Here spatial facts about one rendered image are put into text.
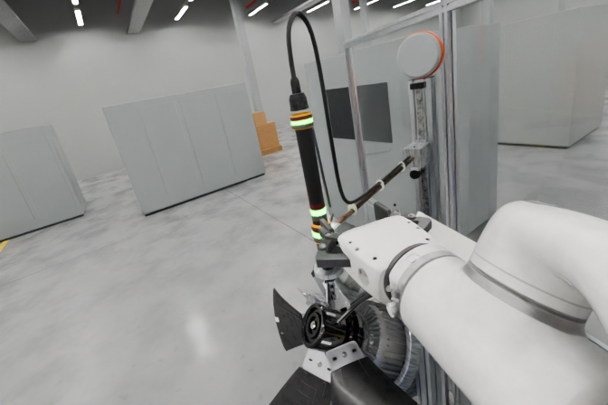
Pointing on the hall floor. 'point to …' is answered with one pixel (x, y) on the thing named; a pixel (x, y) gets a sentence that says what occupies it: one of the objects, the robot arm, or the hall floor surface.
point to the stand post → (429, 380)
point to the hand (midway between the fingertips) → (352, 221)
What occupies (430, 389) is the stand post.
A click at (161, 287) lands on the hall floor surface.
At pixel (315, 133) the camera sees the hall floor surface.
